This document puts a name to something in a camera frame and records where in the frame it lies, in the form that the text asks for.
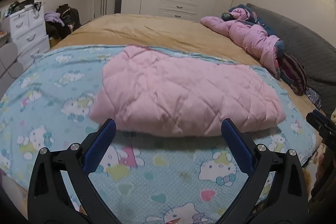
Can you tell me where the white drawer chest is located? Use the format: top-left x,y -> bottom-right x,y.
3,3 -> 50,70

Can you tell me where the pink quilted jacket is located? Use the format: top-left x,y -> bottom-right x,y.
89,46 -> 286,138

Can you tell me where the striped dark garment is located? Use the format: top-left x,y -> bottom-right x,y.
277,53 -> 307,96

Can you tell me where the pink floral padded coat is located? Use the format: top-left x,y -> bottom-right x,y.
201,5 -> 284,79

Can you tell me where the grey quilted headboard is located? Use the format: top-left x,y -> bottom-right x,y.
247,3 -> 336,117

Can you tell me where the purple clothes pile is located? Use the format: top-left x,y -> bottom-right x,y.
44,12 -> 65,27

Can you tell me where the tan bed cover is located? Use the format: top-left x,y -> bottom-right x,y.
54,14 -> 262,67

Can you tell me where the dark bag pile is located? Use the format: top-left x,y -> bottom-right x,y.
45,4 -> 81,39

